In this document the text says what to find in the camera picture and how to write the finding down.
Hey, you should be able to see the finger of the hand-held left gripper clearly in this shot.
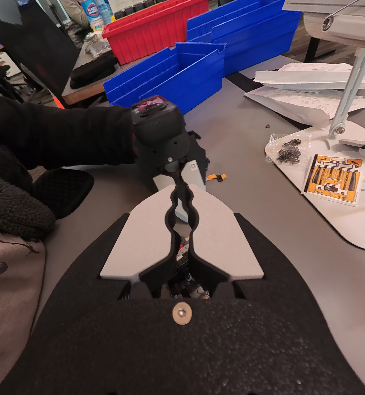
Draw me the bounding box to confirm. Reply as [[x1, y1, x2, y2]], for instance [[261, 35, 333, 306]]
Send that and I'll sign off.
[[152, 172, 177, 194], [175, 160, 207, 223]]

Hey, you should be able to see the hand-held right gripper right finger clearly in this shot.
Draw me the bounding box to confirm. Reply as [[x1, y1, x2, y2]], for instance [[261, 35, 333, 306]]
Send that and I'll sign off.
[[185, 184, 265, 298]]

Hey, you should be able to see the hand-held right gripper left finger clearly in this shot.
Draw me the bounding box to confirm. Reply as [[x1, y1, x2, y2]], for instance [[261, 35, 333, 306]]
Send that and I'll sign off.
[[100, 184, 181, 299]]

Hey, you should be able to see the partly built lego car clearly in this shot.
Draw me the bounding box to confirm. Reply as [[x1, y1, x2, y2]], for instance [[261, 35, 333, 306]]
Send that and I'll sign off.
[[167, 235, 211, 300]]

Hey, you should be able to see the person's left forearm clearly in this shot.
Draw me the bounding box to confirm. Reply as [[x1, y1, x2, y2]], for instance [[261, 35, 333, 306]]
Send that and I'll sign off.
[[0, 94, 137, 171]]

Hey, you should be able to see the blue plastic bin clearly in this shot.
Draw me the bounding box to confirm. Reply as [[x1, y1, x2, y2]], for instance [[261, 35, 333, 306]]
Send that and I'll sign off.
[[103, 42, 227, 115], [211, 11, 303, 77], [186, 0, 263, 44]]

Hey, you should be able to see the black padded case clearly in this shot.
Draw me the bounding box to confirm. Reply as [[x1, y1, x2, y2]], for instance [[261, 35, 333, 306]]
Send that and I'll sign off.
[[69, 56, 119, 91]]

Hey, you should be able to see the black mesh chair armrest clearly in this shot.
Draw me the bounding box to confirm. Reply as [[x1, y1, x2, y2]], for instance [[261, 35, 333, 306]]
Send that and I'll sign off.
[[32, 168, 95, 220]]

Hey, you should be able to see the clear bag of black parts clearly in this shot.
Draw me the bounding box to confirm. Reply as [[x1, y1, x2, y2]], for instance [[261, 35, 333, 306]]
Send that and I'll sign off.
[[265, 133, 313, 173]]

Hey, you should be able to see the red plastic bin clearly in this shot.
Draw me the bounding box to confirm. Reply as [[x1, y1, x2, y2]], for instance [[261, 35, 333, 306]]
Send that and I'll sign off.
[[102, 0, 210, 66]]

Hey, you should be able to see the pile of clear bags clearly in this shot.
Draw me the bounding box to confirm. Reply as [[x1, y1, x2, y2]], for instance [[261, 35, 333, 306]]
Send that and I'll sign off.
[[84, 32, 112, 60]]

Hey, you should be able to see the white book stand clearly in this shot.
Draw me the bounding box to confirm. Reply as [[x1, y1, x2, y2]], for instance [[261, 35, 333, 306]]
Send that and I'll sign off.
[[264, 0, 365, 251]]

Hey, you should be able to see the wooden side table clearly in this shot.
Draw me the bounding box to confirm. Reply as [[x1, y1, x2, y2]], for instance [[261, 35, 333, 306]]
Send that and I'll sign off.
[[61, 40, 146, 107]]

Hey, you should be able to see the white paper bag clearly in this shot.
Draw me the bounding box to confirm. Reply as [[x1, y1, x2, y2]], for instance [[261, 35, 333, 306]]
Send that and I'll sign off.
[[253, 62, 365, 91], [243, 86, 365, 128]]

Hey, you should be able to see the orange sticker sheet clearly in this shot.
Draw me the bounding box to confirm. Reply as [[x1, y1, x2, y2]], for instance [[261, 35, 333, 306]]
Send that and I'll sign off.
[[300, 153, 364, 207]]

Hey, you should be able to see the row of black boxes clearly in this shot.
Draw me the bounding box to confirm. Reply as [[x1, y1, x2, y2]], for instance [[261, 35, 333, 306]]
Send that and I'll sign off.
[[113, 0, 172, 20]]

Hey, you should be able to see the black fleece jacket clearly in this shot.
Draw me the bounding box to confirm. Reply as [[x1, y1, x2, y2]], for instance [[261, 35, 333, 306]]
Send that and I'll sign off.
[[0, 169, 57, 242]]

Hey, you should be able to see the wipes canister blue label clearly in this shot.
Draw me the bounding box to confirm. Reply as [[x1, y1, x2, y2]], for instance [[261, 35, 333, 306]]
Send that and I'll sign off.
[[94, 0, 112, 25], [81, 0, 104, 32]]

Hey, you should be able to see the black panel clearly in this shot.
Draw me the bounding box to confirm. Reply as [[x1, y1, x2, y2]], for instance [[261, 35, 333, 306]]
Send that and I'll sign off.
[[0, 0, 80, 109]]

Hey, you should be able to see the beige cloth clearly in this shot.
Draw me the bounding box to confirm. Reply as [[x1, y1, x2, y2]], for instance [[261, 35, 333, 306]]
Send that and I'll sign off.
[[0, 227, 46, 395]]

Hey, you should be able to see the black office chair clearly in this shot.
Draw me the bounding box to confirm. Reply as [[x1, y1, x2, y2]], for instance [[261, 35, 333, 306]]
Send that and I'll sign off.
[[0, 62, 25, 102]]

